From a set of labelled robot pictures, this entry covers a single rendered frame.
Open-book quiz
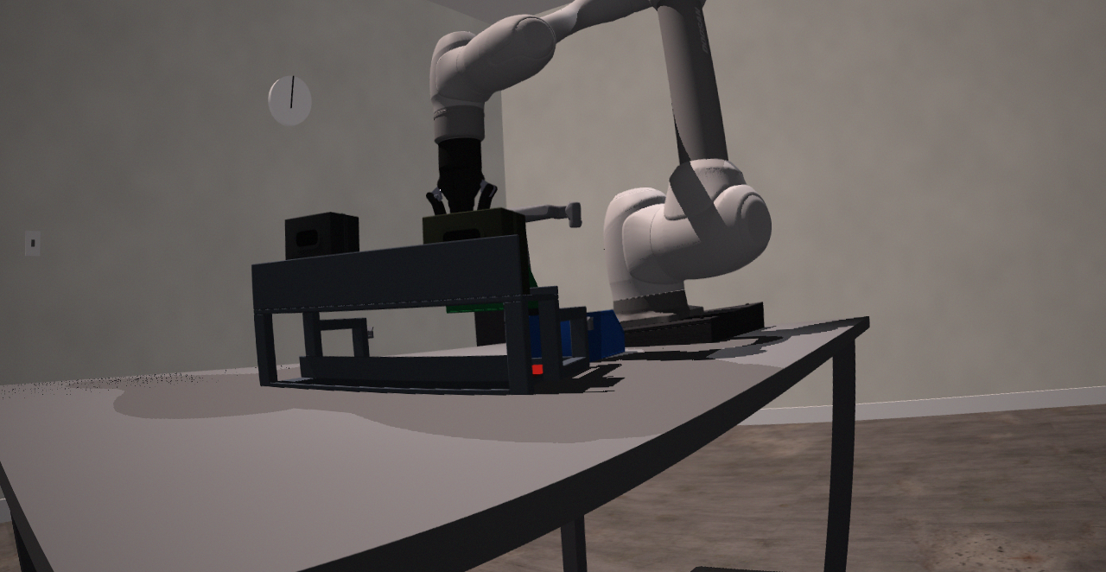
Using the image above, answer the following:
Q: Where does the blue bin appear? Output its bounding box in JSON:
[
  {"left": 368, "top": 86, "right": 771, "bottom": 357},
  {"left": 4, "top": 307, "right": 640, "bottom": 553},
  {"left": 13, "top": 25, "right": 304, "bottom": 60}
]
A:
[{"left": 529, "top": 310, "right": 625, "bottom": 362}]

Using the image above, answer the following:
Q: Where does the green bin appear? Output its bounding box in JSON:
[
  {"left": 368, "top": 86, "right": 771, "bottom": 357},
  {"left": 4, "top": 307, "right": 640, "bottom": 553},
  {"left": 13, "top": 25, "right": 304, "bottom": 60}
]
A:
[{"left": 446, "top": 266, "right": 538, "bottom": 314}]

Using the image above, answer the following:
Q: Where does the olive green tool case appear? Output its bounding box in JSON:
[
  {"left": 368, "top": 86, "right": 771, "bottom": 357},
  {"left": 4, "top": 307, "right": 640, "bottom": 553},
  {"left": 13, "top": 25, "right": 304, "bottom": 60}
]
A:
[{"left": 422, "top": 207, "right": 530, "bottom": 295}]

